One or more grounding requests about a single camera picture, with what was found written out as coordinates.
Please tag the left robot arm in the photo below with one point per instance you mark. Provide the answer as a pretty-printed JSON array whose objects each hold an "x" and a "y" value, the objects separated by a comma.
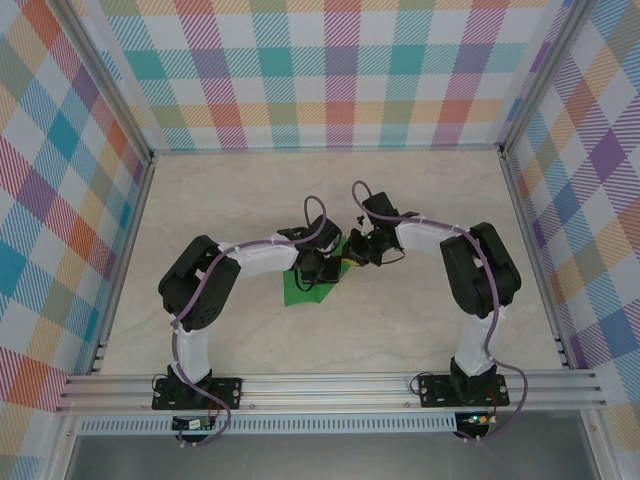
[{"x": 260, "y": 255}]

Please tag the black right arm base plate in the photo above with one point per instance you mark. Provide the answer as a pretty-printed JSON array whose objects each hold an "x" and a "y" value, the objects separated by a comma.
[{"x": 430, "y": 400}]

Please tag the green paper sheet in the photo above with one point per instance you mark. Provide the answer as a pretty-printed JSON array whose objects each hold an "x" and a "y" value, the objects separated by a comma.
[{"x": 300, "y": 292}]

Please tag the aluminium left side rail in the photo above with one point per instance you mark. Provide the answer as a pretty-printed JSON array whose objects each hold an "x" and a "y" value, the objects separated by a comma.
[{"x": 124, "y": 265}]

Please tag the aluminium left corner post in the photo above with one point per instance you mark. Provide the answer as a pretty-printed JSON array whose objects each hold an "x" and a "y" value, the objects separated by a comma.
[{"x": 112, "y": 80}]

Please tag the aluminium corner post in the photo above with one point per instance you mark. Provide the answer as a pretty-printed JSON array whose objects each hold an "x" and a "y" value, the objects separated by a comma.
[
  {"x": 112, "y": 80},
  {"x": 540, "y": 75}
]

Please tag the aluminium right corner post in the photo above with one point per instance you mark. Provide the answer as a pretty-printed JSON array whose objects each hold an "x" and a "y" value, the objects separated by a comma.
[{"x": 540, "y": 75}]

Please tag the aluminium thin wall-base rail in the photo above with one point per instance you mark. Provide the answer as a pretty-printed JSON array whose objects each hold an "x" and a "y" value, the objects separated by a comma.
[{"x": 325, "y": 149}]

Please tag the aluminium long mounting rail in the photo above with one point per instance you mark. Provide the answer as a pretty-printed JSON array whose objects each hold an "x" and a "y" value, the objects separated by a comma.
[{"x": 325, "y": 390}]

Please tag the grey metal shelf panel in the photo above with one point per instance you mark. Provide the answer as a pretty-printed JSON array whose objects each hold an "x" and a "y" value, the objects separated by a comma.
[{"x": 325, "y": 460}]

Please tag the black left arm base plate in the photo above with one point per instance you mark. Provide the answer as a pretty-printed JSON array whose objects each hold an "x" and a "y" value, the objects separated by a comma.
[{"x": 232, "y": 395}]

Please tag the aluminium right side rail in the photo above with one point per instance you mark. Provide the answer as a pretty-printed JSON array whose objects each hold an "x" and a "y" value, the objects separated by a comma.
[{"x": 533, "y": 260}]

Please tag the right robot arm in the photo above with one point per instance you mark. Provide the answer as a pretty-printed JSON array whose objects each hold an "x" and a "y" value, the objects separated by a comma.
[{"x": 420, "y": 237}]

